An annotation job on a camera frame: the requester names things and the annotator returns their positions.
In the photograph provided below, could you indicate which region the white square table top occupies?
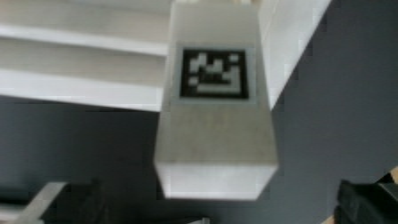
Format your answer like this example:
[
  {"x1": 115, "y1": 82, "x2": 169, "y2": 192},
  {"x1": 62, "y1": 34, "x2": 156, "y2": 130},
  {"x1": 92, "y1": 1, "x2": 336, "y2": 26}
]
[{"x1": 0, "y1": 0, "x2": 332, "y2": 111}]

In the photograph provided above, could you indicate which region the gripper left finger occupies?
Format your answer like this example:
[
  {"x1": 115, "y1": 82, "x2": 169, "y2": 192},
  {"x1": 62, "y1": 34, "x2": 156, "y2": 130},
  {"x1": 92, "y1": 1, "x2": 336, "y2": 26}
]
[{"x1": 10, "y1": 179, "x2": 112, "y2": 224}]

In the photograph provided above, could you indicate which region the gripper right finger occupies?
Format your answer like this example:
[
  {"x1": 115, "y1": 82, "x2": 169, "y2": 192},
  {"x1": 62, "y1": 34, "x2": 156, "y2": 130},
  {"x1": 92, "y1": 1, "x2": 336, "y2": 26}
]
[{"x1": 334, "y1": 180, "x2": 398, "y2": 224}]

